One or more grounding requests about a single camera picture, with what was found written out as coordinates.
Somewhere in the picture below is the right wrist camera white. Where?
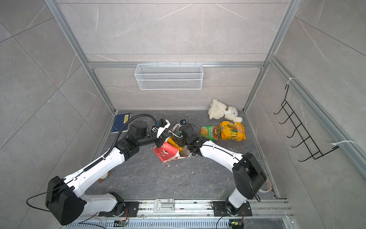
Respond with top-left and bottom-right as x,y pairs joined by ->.
171,119 -> 186,138

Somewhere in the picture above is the brown white plush dog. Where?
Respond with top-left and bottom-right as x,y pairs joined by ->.
98,171 -> 111,183

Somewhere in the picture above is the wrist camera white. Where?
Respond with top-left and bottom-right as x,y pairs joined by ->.
152,118 -> 170,138
171,119 -> 186,138

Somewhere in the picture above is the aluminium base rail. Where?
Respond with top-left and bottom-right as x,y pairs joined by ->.
57,198 -> 295,229

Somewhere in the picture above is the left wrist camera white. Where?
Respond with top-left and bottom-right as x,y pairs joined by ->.
152,118 -> 170,138

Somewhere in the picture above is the masking tape roll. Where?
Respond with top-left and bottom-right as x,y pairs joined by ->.
259,179 -> 272,193

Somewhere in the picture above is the blue book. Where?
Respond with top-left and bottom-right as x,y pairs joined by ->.
111,113 -> 131,134

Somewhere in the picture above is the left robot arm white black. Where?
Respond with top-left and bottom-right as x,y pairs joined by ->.
45,119 -> 170,226

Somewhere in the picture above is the green snack bag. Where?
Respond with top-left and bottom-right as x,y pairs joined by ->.
200,125 -> 221,141

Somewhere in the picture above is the yellow snack bag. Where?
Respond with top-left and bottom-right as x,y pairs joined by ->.
220,121 -> 246,141

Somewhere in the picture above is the white wire mesh basket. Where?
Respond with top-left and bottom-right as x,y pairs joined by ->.
134,64 -> 204,90

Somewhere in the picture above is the red white paper gift bag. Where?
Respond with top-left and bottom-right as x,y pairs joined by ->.
153,139 -> 193,163

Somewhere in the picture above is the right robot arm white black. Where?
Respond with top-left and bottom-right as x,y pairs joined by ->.
172,123 -> 267,215

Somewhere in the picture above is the white plush teddy bear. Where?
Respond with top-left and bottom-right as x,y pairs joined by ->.
208,99 -> 243,123

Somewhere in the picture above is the small yellow snack packet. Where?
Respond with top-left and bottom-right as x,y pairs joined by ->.
167,138 -> 184,153

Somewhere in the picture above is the black wire hook rack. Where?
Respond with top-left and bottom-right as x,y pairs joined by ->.
273,85 -> 340,162

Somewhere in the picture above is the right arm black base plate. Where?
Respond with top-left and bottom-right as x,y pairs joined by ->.
211,201 -> 253,217

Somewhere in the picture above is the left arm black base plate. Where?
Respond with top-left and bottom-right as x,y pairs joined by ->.
98,201 -> 139,217

